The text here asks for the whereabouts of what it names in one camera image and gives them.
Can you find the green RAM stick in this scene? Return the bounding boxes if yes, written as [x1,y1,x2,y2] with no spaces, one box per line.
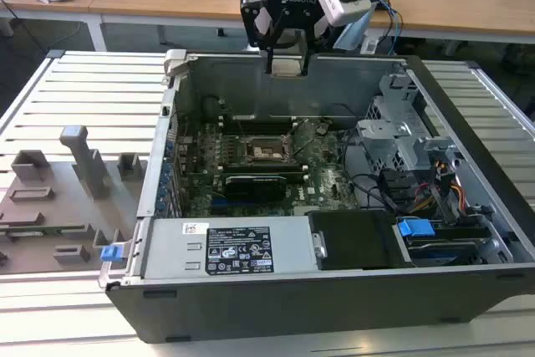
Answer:
[0,225,87,237]

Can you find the wooden desk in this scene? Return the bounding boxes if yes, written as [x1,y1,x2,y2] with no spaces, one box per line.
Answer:
[0,0,535,55]

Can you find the CPU socket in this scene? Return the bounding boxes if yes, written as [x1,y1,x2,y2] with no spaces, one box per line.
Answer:
[245,135,294,166]

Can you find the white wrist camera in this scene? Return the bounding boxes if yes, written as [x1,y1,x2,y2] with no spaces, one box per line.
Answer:
[316,0,374,28]

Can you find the black cable bundle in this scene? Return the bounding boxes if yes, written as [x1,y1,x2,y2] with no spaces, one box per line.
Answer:
[342,129,419,212]

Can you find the yellow and red wires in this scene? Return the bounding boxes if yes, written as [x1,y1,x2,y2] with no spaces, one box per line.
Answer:
[417,156,467,212]

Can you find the square CPU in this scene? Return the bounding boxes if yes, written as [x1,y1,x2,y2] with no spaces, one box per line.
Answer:
[270,59,305,79]

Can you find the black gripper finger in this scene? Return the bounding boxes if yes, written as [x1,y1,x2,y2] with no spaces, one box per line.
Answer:
[300,17,334,77]
[240,0,277,75]

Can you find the blue cable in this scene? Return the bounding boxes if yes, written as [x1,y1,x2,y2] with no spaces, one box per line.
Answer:
[375,0,405,55]

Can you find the silver power supply with label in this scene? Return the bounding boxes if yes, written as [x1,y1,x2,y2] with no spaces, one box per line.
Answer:
[140,217,321,281]

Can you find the hard disk in blue carrier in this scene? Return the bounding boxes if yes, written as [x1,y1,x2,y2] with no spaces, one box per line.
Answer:
[396,217,492,268]

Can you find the black graphics card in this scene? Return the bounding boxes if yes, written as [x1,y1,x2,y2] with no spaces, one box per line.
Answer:
[224,173,288,203]

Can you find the black RAM stick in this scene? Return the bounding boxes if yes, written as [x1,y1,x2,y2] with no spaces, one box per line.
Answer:
[221,171,310,185]

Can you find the blue case latch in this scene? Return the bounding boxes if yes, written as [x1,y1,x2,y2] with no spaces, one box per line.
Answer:
[101,245,128,264]

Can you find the black plastic shroud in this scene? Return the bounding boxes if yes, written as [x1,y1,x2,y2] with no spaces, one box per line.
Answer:
[307,210,417,271]

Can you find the black open PC case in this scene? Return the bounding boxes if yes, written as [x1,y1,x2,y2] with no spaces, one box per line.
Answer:
[96,49,535,344]

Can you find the grey metal drive cage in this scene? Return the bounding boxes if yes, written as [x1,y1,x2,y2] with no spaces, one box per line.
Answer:
[354,72,461,174]

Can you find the grey parts rack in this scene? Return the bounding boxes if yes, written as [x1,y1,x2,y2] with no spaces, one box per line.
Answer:
[0,125,150,277]

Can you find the green motherboard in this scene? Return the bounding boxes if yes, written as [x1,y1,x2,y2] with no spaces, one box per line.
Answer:
[175,120,364,218]

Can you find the blue expansion slot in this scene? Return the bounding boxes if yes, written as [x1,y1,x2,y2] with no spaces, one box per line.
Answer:
[211,200,252,214]

